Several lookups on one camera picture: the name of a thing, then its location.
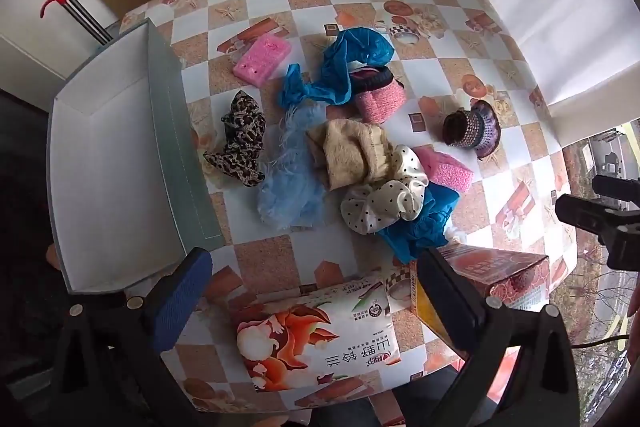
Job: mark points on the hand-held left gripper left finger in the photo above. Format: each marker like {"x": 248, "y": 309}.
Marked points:
{"x": 186, "y": 297}

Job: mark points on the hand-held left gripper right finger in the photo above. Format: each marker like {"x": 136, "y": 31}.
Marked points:
{"x": 450, "y": 297}

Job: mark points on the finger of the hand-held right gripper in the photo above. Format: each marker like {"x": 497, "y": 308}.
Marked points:
{"x": 585, "y": 214}
{"x": 615, "y": 189}

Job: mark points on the teal cloth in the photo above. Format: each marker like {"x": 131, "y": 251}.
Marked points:
{"x": 350, "y": 62}
{"x": 420, "y": 227}

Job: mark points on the cream polka dot scrunchie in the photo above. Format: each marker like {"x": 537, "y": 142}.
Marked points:
{"x": 385, "y": 202}

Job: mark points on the pink sponge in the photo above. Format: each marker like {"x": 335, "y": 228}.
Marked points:
{"x": 447, "y": 169}
{"x": 262, "y": 57}

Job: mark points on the dark purple knit sock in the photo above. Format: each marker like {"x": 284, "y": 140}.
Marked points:
{"x": 472, "y": 132}

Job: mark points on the grey cardboard box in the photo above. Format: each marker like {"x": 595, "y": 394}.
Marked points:
{"x": 110, "y": 157}

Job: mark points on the beige fuzzy sock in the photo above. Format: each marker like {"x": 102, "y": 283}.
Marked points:
{"x": 350, "y": 152}

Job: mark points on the red carton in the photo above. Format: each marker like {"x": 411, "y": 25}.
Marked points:
{"x": 500, "y": 277}

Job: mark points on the white and orange printed bag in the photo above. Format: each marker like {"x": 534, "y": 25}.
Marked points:
{"x": 320, "y": 337}

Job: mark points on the light blue fluffy cloth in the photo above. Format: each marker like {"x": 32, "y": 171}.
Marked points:
{"x": 292, "y": 177}

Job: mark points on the leopard print scrunchie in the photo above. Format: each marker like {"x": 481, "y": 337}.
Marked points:
{"x": 242, "y": 132}

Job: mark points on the pink knit sock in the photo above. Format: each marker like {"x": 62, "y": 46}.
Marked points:
{"x": 382, "y": 101}

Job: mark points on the checked printed tablecloth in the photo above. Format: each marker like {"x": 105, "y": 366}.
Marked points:
{"x": 450, "y": 7}

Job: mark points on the red and grey mop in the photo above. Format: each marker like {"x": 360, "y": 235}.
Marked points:
{"x": 75, "y": 4}

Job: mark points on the white cabinet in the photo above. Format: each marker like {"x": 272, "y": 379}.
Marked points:
{"x": 30, "y": 7}

